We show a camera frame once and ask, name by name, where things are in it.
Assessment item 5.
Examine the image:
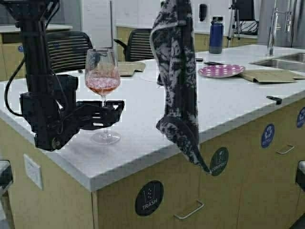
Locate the black white floral cloth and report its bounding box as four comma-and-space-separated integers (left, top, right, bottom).
150, 0, 211, 174

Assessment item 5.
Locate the recycle drawer metal handle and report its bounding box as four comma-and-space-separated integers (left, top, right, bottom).
276, 145, 295, 155

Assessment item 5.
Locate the black pen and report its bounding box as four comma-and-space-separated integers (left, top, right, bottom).
204, 62, 223, 66

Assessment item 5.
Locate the left black mesh chair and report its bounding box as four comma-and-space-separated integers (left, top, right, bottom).
47, 31, 93, 73

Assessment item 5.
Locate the purple polka dot plate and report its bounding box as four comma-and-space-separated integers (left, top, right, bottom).
198, 64, 245, 78

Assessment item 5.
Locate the wine glass with rosé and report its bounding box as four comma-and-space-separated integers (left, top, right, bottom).
84, 48, 122, 145

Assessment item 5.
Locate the blue recycle sticker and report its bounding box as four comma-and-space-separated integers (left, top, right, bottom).
261, 124, 275, 148

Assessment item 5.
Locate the black wall soap dispenser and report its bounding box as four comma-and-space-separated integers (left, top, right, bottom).
199, 4, 207, 21

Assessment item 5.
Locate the flat cardboard piece left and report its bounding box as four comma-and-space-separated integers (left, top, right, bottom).
118, 62, 146, 77

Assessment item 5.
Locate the right black mesh chair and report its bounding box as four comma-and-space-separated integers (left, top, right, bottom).
113, 28, 154, 62

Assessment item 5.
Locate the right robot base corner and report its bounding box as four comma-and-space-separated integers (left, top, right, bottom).
295, 161, 305, 191

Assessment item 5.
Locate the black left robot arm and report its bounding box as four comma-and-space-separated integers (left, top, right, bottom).
1, 0, 124, 151

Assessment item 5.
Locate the camera tripod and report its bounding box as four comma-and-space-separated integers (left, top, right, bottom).
227, 0, 240, 48

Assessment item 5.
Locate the island chrome faucet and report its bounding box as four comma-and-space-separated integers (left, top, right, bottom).
266, 0, 293, 57

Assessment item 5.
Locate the black trash sticker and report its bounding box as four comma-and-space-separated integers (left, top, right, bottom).
134, 180, 164, 217

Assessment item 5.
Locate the island side outlet plate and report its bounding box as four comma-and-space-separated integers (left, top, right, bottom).
23, 154, 43, 190

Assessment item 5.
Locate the blue water bottle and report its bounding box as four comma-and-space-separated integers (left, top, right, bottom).
209, 16, 224, 54

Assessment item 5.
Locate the island stainless sink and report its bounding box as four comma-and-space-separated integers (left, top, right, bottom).
250, 52, 305, 73

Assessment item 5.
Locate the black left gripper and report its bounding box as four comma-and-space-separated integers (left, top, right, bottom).
20, 74, 125, 151

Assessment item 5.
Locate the small black clip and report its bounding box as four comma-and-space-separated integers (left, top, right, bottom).
266, 96, 282, 105

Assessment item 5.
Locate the island cabinet body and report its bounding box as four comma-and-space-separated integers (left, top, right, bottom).
0, 100, 305, 229

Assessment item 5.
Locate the black compost sticker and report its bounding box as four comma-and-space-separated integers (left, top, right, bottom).
210, 147, 229, 177

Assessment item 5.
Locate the black mesh chair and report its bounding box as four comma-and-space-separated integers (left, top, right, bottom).
113, 28, 154, 62
47, 31, 93, 73

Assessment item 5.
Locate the trash drawer metal handle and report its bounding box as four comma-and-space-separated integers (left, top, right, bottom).
173, 200, 205, 221

